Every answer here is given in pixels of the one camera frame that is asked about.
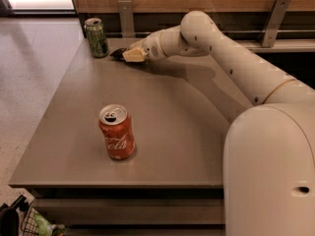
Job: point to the black rxbar chocolate bar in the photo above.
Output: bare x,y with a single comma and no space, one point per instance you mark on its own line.
118,54

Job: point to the black wire basket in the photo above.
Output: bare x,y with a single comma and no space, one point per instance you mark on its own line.
28,225

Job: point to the right metal bracket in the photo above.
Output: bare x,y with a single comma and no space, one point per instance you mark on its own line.
274,21

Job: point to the black object bottom left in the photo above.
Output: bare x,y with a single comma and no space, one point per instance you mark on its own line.
9,217

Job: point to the left metal bracket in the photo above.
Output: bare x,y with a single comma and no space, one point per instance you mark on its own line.
126,18

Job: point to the metal bracket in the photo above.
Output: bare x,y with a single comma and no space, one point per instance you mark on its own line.
126,18
274,21

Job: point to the red cola can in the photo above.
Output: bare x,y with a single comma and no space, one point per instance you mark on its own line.
115,123

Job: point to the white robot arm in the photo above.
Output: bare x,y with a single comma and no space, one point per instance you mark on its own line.
269,150

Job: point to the grey table drawer front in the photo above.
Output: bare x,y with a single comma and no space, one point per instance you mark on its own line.
131,211

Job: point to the green snack bag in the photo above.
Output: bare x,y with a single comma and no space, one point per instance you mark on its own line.
45,228

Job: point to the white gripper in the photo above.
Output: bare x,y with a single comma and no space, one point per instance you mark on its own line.
149,45

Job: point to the green soda can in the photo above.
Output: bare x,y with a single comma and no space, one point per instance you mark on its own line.
96,37

